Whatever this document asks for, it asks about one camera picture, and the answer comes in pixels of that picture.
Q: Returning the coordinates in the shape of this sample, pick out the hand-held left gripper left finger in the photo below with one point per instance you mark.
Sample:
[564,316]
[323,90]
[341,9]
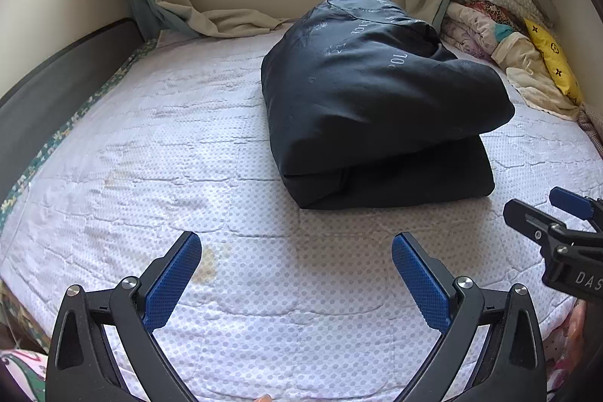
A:
[174,279]

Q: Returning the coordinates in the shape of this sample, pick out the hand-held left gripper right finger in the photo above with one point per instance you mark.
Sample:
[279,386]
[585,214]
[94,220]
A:
[419,284]

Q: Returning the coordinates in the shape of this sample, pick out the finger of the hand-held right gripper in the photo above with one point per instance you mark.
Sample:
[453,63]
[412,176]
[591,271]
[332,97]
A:
[532,223]
[572,203]

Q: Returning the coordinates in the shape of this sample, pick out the black buttoned jacket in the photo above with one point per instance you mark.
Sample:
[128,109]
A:
[377,100]

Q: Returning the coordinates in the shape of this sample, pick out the person's left hand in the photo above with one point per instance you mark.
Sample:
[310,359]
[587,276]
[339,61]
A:
[264,398]

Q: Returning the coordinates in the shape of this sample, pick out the brown striped cloth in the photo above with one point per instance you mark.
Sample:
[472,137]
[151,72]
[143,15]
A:
[592,122]

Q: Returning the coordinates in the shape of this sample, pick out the white quilted bed sheet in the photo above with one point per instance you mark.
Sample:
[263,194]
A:
[165,147]

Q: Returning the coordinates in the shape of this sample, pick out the cream blanket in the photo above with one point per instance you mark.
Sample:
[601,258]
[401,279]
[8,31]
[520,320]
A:
[532,72]

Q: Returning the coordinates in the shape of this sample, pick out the yellow patterned pillow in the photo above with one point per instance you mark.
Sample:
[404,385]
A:
[553,58]

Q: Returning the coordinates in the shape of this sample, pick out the person's pink patterned pajamas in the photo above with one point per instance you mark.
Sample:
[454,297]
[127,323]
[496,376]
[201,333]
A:
[19,376]

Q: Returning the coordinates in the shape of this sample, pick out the teal cloth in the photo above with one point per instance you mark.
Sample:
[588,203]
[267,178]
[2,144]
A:
[502,31]

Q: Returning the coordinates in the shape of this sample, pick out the green floral bed sheet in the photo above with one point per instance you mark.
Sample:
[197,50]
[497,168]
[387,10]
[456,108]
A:
[56,133]

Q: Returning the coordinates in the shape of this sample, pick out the pink floral quilt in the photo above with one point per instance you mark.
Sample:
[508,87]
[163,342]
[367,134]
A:
[471,32]

